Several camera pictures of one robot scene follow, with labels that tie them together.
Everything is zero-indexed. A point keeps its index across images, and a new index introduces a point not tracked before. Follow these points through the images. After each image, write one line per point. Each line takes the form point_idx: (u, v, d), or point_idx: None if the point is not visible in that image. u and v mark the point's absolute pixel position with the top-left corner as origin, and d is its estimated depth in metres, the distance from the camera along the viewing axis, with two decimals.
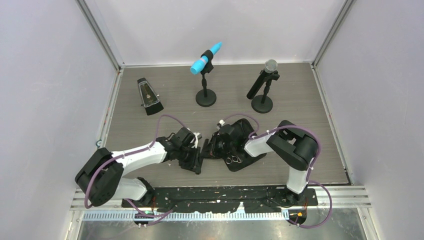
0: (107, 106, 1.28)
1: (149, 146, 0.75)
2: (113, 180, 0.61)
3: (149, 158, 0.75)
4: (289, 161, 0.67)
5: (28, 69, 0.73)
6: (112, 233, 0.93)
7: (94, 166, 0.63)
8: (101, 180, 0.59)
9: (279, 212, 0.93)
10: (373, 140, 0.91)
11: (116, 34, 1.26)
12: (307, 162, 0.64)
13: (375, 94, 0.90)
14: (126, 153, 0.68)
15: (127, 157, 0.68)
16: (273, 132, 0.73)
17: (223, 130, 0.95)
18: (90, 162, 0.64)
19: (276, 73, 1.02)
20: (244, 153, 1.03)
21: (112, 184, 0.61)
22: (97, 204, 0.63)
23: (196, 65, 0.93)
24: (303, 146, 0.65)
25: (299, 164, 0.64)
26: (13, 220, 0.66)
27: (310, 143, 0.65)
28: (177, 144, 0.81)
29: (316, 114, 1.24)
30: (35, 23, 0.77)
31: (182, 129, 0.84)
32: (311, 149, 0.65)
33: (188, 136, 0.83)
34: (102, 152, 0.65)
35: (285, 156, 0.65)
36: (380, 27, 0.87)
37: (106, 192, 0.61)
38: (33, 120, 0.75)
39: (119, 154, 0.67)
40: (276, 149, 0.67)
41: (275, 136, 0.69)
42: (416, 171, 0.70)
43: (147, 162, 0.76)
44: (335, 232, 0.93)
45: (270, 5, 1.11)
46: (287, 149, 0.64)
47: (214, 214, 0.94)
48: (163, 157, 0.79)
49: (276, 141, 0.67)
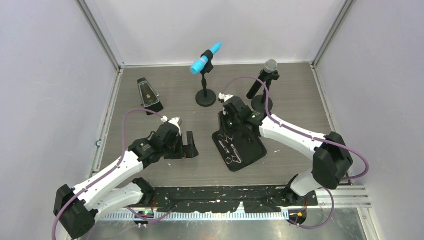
0: (107, 106, 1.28)
1: (118, 165, 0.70)
2: (82, 217, 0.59)
3: (120, 179, 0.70)
4: (320, 177, 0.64)
5: (28, 69, 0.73)
6: (112, 234, 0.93)
7: (61, 205, 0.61)
8: (69, 220, 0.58)
9: (279, 212, 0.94)
10: (373, 140, 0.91)
11: (116, 34, 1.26)
12: (338, 182, 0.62)
13: (375, 94, 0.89)
14: (88, 186, 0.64)
15: (91, 189, 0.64)
16: (319, 141, 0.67)
17: (228, 101, 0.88)
18: (56, 202, 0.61)
19: (276, 73, 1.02)
20: (251, 125, 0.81)
21: (83, 220, 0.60)
22: (79, 234, 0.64)
23: (196, 65, 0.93)
24: (339, 166, 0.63)
25: (329, 182, 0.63)
26: (13, 221, 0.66)
27: (345, 164, 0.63)
28: (158, 144, 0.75)
29: (316, 114, 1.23)
30: (35, 22, 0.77)
31: (161, 127, 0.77)
32: (345, 170, 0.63)
33: (170, 133, 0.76)
34: (65, 190, 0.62)
35: (324, 174, 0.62)
36: (380, 27, 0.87)
37: (81, 226, 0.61)
38: (33, 119, 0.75)
39: (81, 189, 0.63)
40: (320, 165, 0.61)
41: (323, 150, 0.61)
42: (416, 171, 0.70)
43: (122, 179, 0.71)
44: (335, 232, 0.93)
45: (270, 5, 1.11)
46: (332, 171, 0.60)
47: (214, 214, 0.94)
48: (141, 166, 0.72)
49: (326, 159, 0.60)
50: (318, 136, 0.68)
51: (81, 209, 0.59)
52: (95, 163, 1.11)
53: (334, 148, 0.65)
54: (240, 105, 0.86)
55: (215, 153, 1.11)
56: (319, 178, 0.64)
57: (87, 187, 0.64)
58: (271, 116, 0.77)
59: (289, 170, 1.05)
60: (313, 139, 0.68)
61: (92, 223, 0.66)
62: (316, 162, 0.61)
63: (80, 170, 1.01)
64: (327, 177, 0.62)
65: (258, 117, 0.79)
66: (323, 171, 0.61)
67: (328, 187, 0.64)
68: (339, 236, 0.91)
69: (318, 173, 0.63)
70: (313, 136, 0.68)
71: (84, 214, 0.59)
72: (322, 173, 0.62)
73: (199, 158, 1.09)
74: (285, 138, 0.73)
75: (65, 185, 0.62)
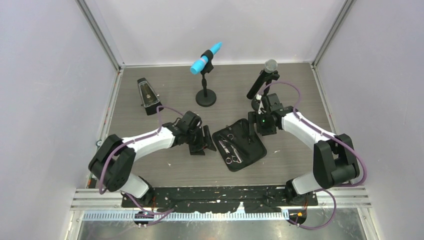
0: (107, 106, 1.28)
1: (157, 132, 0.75)
2: (127, 164, 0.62)
3: (157, 144, 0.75)
4: (317, 171, 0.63)
5: (29, 70, 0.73)
6: (112, 234, 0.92)
7: (107, 152, 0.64)
8: (115, 165, 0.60)
9: (279, 212, 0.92)
10: (372, 140, 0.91)
11: (116, 33, 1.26)
12: (334, 183, 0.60)
13: (375, 94, 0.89)
14: (136, 139, 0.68)
15: (138, 142, 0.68)
16: (327, 137, 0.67)
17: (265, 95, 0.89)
18: (101, 149, 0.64)
19: (276, 73, 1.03)
20: (276, 116, 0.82)
21: (125, 169, 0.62)
22: (113, 191, 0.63)
23: (196, 65, 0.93)
24: (340, 169, 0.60)
25: (323, 179, 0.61)
26: (14, 221, 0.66)
27: (347, 169, 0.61)
28: (183, 128, 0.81)
29: (316, 114, 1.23)
30: (35, 23, 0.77)
31: (187, 113, 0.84)
32: (344, 176, 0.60)
33: (194, 119, 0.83)
34: (113, 139, 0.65)
35: (320, 168, 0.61)
36: (381, 27, 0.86)
37: (121, 177, 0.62)
38: (33, 119, 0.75)
39: (130, 139, 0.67)
40: (318, 157, 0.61)
41: (327, 144, 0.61)
42: (416, 170, 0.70)
43: (156, 147, 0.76)
44: (336, 232, 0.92)
45: (270, 5, 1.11)
46: (327, 165, 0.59)
47: (213, 214, 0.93)
48: (171, 141, 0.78)
49: (325, 152, 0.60)
50: (328, 133, 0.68)
51: (130, 153, 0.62)
52: None
53: (342, 151, 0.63)
54: (274, 99, 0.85)
55: (215, 153, 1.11)
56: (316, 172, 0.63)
57: (135, 140, 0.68)
58: (296, 112, 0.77)
59: (289, 170, 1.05)
60: (322, 133, 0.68)
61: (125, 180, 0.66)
62: (316, 152, 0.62)
63: (80, 170, 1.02)
64: (322, 171, 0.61)
65: (284, 110, 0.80)
66: (320, 163, 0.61)
67: (322, 185, 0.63)
68: (339, 236, 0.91)
69: (315, 165, 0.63)
70: (323, 132, 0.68)
71: (131, 160, 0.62)
72: (319, 166, 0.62)
73: (200, 159, 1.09)
74: (300, 132, 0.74)
75: (114, 135, 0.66)
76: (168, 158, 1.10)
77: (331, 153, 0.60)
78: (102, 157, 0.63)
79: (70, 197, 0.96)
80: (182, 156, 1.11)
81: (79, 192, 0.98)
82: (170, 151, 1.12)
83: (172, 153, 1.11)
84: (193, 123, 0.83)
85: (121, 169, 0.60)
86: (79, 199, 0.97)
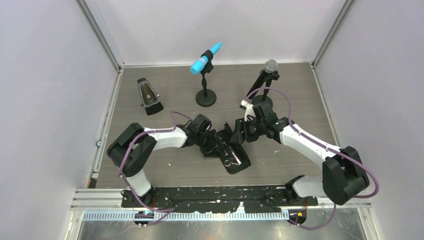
0: (107, 106, 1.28)
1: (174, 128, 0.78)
2: (149, 149, 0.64)
3: (173, 141, 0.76)
4: (328, 188, 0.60)
5: (29, 70, 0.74)
6: (112, 234, 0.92)
7: (128, 138, 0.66)
8: (137, 149, 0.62)
9: (279, 212, 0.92)
10: (373, 140, 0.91)
11: (116, 33, 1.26)
12: (347, 199, 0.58)
13: (375, 94, 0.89)
14: (157, 130, 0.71)
15: (157, 134, 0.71)
16: (333, 152, 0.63)
17: (256, 104, 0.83)
18: (123, 135, 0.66)
19: (276, 73, 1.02)
20: (273, 131, 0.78)
21: (145, 155, 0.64)
22: (128, 175, 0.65)
23: (196, 65, 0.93)
24: (351, 183, 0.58)
25: (337, 196, 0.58)
26: (14, 220, 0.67)
27: (358, 182, 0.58)
28: (194, 131, 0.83)
29: (316, 114, 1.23)
30: (35, 23, 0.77)
31: (198, 116, 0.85)
32: (357, 189, 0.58)
33: (204, 122, 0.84)
34: (135, 127, 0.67)
35: (332, 186, 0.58)
36: (381, 27, 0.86)
37: (140, 162, 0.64)
38: (33, 119, 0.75)
39: (151, 129, 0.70)
40: (329, 175, 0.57)
41: (335, 161, 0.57)
42: (416, 170, 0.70)
43: (170, 144, 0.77)
44: (335, 232, 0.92)
45: (270, 5, 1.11)
46: (339, 183, 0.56)
47: (214, 214, 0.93)
48: (184, 141, 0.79)
49: (336, 171, 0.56)
50: (333, 147, 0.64)
51: (152, 140, 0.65)
52: (95, 163, 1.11)
53: (349, 164, 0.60)
54: (268, 110, 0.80)
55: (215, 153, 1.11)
56: (328, 190, 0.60)
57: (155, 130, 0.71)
58: (292, 124, 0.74)
59: (288, 170, 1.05)
60: (327, 149, 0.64)
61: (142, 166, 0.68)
62: (325, 171, 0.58)
63: (80, 170, 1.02)
64: (336, 189, 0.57)
65: (280, 124, 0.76)
66: (330, 181, 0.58)
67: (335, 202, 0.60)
68: (339, 236, 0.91)
69: (326, 183, 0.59)
70: (328, 146, 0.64)
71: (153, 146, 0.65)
72: (330, 184, 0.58)
73: (200, 159, 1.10)
74: (303, 148, 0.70)
75: (137, 123, 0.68)
76: (168, 158, 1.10)
77: (341, 169, 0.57)
78: (123, 141, 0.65)
79: (70, 197, 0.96)
80: (182, 156, 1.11)
81: (79, 192, 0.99)
82: (171, 151, 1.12)
83: (172, 153, 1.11)
84: (202, 126, 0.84)
85: (143, 154, 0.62)
86: (79, 199, 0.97)
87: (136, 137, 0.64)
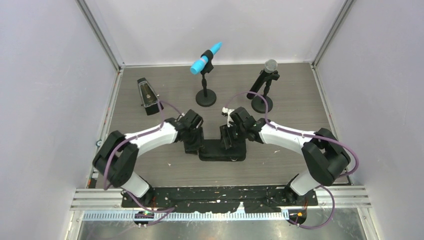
0: (107, 106, 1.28)
1: (160, 127, 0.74)
2: (131, 159, 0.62)
3: (161, 139, 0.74)
4: (314, 173, 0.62)
5: (29, 70, 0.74)
6: (112, 234, 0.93)
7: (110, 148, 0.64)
8: (119, 161, 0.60)
9: (279, 212, 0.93)
10: (372, 140, 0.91)
11: (117, 33, 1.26)
12: (334, 178, 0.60)
13: (375, 94, 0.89)
14: (139, 134, 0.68)
15: (140, 138, 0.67)
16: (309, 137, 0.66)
17: (233, 111, 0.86)
18: (105, 144, 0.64)
19: (276, 73, 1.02)
20: (254, 133, 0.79)
21: (129, 164, 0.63)
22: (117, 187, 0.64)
23: (196, 65, 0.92)
24: (335, 162, 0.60)
25: (325, 177, 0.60)
26: (14, 221, 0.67)
27: (340, 160, 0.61)
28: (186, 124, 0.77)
29: (316, 114, 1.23)
30: (35, 23, 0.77)
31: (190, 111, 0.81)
32: (341, 167, 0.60)
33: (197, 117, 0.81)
34: (116, 135, 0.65)
35: (315, 167, 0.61)
36: (381, 28, 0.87)
37: (124, 172, 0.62)
38: (33, 119, 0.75)
39: (132, 135, 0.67)
40: (310, 159, 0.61)
41: (313, 144, 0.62)
42: (416, 170, 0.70)
43: (159, 142, 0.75)
44: (335, 232, 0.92)
45: (270, 4, 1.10)
46: (321, 163, 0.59)
47: (214, 214, 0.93)
48: (173, 137, 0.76)
49: (314, 152, 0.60)
50: (308, 133, 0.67)
51: (132, 150, 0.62)
52: None
53: (327, 146, 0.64)
54: (245, 115, 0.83)
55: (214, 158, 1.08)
56: (315, 174, 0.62)
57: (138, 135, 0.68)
58: (269, 123, 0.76)
59: (289, 170, 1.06)
60: (303, 135, 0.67)
61: (128, 176, 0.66)
62: (306, 155, 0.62)
63: (80, 171, 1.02)
64: (320, 171, 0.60)
65: (258, 125, 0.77)
66: (314, 165, 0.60)
67: (324, 184, 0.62)
68: (339, 236, 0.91)
69: (311, 168, 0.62)
70: (303, 133, 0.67)
71: (134, 156, 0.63)
72: (313, 166, 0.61)
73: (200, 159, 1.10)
74: (282, 141, 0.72)
75: (117, 131, 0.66)
76: (168, 158, 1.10)
77: (320, 150, 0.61)
78: (105, 153, 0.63)
79: (70, 197, 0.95)
80: (182, 156, 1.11)
81: (79, 191, 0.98)
82: (171, 150, 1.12)
83: (173, 153, 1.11)
84: (194, 121, 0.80)
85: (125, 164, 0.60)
86: (79, 199, 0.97)
87: (117, 147, 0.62)
